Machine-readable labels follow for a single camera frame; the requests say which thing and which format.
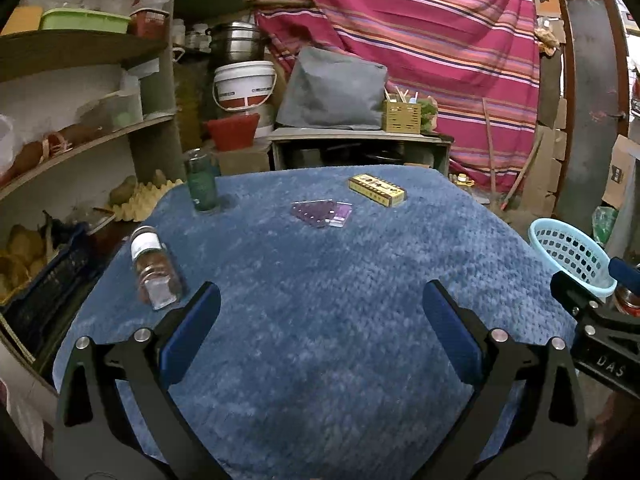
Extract light blue plastic basket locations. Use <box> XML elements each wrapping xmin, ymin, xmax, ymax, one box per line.
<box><xmin>529</xmin><ymin>218</ymin><xmax>618</xmax><ymax>298</ymax></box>

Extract translucent plastic container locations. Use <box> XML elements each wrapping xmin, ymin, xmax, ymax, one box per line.
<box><xmin>112</xmin><ymin>90</ymin><xmax>146</xmax><ymax>128</ymax></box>

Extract red plastic basket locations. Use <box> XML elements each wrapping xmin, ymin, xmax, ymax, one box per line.
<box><xmin>204</xmin><ymin>112</ymin><xmax>262</xmax><ymax>152</ymax></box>

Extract white plastic bucket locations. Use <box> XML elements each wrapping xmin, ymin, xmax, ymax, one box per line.
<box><xmin>212</xmin><ymin>61</ymin><xmax>277</xmax><ymax>126</ymax></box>

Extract wooden broom stick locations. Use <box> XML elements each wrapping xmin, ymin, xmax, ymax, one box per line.
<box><xmin>482</xmin><ymin>97</ymin><xmax>501</xmax><ymax>193</ymax></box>

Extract clear spice jar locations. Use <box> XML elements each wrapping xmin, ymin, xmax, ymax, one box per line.
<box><xmin>130</xmin><ymin>226</ymin><xmax>183</xmax><ymax>311</ymax></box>

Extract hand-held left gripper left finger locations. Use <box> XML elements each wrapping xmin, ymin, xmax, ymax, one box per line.
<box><xmin>52</xmin><ymin>281</ymin><xmax>231</xmax><ymax>480</ymax></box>

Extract pale purple blister pack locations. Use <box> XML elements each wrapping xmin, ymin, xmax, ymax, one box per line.
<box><xmin>327</xmin><ymin>202</ymin><xmax>352</xmax><ymax>229</ymax></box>

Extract grey cushion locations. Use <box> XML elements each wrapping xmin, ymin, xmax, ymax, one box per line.
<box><xmin>276</xmin><ymin>46</ymin><xmax>388</xmax><ymax>131</ymax></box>

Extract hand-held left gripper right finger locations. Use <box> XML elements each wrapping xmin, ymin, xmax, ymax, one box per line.
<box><xmin>415</xmin><ymin>280</ymin><xmax>590</xmax><ymax>480</ymax></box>

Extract green plastic tray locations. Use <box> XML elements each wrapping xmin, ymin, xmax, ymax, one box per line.
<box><xmin>39</xmin><ymin>8</ymin><xmax>132</xmax><ymax>34</ymax></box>

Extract orange box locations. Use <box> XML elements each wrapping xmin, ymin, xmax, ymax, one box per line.
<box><xmin>2</xmin><ymin>4</ymin><xmax>43</xmax><ymax>36</ymax></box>

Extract low wooden table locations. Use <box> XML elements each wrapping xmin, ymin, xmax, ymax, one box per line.
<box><xmin>267</xmin><ymin>127</ymin><xmax>455</xmax><ymax>171</ymax></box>

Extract yellow patterned box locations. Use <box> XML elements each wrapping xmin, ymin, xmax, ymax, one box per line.
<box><xmin>348</xmin><ymin>173</ymin><xmax>407</xmax><ymax>208</ymax></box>

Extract green leafy bundle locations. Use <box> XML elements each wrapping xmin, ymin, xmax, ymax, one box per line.
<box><xmin>419</xmin><ymin>100</ymin><xmax>440</xmax><ymax>133</ymax></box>

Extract large oil jug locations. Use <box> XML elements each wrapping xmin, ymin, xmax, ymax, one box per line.
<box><xmin>172</xmin><ymin>47</ymin><xmax>211</xmax><ymax>151</ymax></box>

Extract blue plastic crate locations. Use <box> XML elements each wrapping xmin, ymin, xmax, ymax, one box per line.
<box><xmin>0</xmin><ymin>225</ymin><xmax>108</xmax><ymax>356</ymax></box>

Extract yellow utensil holder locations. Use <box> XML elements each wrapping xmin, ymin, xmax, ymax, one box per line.
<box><xmin>382</xmin><ymin>99</ymin><xmax>422</xmax><ymax>135</ymax></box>

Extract small red basket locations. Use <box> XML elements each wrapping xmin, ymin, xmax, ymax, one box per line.
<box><xmin>129</xmin><ymin>7</ymin><xmax>171</xmax><ymax>40</ymax></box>

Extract person's right forearm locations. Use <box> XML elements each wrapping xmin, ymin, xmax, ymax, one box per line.
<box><xmin>587</xmin><ymin>385</ymin><xmax>626</xmax><ymax>456</ymax></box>

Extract green plastic bag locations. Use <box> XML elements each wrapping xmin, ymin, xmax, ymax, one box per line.
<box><xmin>592</xmin><ymin>207</ymin><xmax>618</xmax><ymax>248</ymax></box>

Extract pile of potatoes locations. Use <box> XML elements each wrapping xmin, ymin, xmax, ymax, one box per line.
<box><xmin>0</xmin><ymin>224</ymin><xmax>48</xmax><ymax>301</ymax></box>

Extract wooden shelf unit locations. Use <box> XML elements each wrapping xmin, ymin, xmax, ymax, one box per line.
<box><xmin>0</xmin><ymin>0</ymin><xmax>183</xmax><ymax>396</ymax></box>

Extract dark metal door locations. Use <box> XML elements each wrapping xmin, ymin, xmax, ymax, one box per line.
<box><xmin>557</xmin><ymin>0</ymin><xmax>633</xmax><ymax>211</ymax></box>

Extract cardboard panels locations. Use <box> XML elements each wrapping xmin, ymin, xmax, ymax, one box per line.
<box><xmin>520</xmin><ymin>0</ymin><xmax>571</xmax><ymax>216</ymax></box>

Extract yellow egg tray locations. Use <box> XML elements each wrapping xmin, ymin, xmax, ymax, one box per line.
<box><xmin>112</xmin><ymin>178</ymin><xmax>183</xmax><ymax>222</ymax></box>

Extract green glass jar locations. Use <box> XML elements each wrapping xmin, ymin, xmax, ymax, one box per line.
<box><xmin>185</xmin><ymin>149</ymin><xmax>222</xmax><ymax>215</ymax></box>

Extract steel pot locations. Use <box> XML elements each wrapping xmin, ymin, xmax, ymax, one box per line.
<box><xmin>207</xmin><ymin>21</ymin><xmax>268</xmax><ymax>66</ymax></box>

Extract red striped cloth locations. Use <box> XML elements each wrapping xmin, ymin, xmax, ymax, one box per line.
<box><xmin>245</xmin><ymin>0</ymin><xmax>543</xmax><ymax>193</ymax></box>

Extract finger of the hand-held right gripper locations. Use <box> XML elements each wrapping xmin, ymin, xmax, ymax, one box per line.
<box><xmin>550</xmin><ymin>271</ymin><xmax>608</xmax><ymax>320</ymax></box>
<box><xmin>607</xmin><ymin>257</ymin><xmax>640</xmax><ymax>292</ymax></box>

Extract cardboard box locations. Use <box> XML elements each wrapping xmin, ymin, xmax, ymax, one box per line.
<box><xmin>600</xmin><ymin>135</ymin><xmax>640</xmax><ymax>211</ymax></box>

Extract brown root vegetables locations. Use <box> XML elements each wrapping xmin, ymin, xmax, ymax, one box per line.
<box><xmin>0</xmin><ymin>125</ymin><xmax>101</xmax><ymax>181</ymax></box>

